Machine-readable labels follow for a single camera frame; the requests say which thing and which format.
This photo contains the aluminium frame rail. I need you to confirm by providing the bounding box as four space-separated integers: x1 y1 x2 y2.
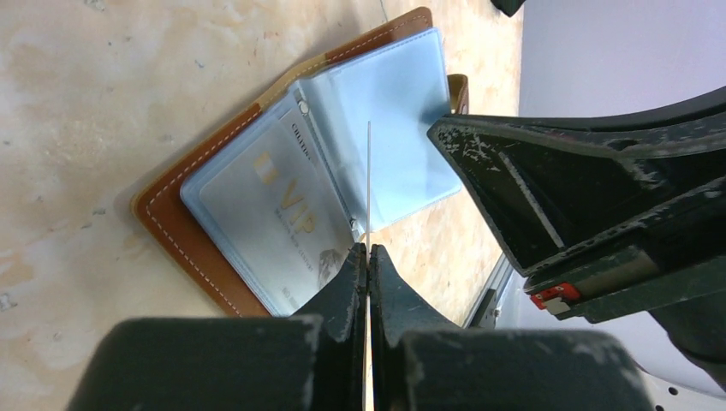
462 253 515 330

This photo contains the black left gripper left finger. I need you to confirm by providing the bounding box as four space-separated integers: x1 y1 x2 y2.
68 243 366 410

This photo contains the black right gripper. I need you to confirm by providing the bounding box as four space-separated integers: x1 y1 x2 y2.
427 88 725 385

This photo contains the gold credit card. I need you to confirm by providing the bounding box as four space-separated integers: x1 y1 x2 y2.
365 120 375 410

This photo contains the brown leather card holder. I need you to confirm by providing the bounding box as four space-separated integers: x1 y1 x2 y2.
131 7 468 317

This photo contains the silver VIP card in holder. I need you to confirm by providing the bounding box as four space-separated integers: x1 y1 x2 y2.
185 109 354 316

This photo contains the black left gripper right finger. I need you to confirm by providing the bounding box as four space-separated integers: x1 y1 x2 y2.
369 245 652 410

